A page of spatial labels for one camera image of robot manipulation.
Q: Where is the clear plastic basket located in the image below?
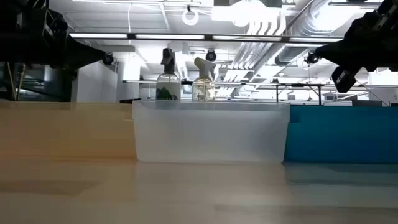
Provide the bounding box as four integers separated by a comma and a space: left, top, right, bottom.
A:
132, 100, 292, 165

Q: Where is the black metal table frame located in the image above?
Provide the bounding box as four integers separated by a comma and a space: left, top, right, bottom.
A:
275, 82, 325, 106

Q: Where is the white hanging ring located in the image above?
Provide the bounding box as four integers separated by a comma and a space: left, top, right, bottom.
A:
182, 5, 200, 27

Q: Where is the spray bottle with black nozzle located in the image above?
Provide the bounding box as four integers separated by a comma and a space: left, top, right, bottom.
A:
155, 47, 182, 101

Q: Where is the dark glass partition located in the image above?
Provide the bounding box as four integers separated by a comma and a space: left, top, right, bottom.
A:
0, 62, 74, 102

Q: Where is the orange plastic basket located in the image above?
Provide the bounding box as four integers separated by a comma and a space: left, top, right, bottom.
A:
0, 101, 138, 160

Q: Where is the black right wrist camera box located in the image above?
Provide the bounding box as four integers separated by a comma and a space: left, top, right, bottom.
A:
331, 65, 358, 93

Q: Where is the silver ventilation duct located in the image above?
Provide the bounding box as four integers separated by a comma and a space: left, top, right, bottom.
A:
275, 0, 343, 67

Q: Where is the spray bottle with white nozzle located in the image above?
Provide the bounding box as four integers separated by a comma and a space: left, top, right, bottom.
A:
192, 57, 216, 102

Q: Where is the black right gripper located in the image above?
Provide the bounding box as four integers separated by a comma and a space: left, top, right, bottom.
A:
315, 11, 398, 73

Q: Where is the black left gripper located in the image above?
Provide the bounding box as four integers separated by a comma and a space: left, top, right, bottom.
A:
40, 7, 107, 70

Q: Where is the black frame light bar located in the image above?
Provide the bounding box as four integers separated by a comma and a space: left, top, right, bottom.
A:
68, 32, 345, 44

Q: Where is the blue plastic basket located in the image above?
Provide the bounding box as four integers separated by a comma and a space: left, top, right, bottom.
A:
284, 105, 398, 165

